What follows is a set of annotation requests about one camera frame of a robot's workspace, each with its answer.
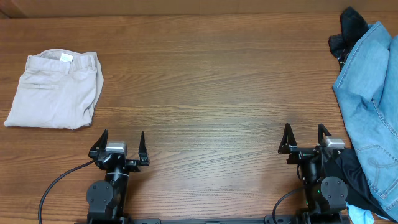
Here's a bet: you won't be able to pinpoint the black printed t-shirt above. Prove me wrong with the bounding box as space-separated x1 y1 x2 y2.
324 149 396 222

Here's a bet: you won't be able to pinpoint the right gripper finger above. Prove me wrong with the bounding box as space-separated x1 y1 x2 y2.
318 123 331 146
279 123 297 149

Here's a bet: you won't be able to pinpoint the light blue denim jeans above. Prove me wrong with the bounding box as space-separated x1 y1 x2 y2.
333 22 397 220

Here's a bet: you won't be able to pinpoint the light blue cloth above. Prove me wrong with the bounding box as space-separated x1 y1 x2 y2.
346 202 374 224

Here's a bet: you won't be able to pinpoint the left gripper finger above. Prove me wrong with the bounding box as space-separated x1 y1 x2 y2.
90 129 108 151
138 131 147 159

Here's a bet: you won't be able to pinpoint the folded beige trousers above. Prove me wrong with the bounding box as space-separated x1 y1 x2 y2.
4 49 104 129

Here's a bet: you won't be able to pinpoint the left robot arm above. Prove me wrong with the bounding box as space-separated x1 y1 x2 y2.
86 130 150 223

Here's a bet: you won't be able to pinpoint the black garment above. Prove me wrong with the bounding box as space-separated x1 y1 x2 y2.
328 7 369 70

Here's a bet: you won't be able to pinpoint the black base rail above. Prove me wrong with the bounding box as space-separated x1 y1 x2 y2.
78 215 350 224

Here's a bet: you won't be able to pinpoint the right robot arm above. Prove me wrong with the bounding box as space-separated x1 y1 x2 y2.
272 123 349 224

